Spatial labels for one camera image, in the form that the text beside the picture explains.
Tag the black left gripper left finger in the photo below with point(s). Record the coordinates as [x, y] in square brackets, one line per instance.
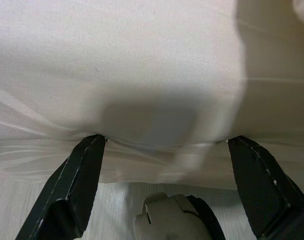
[72, 190]

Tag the mattress with cream sheet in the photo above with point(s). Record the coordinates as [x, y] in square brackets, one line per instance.
[116, 62]

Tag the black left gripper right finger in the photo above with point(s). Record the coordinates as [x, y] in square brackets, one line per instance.
[264, 192]

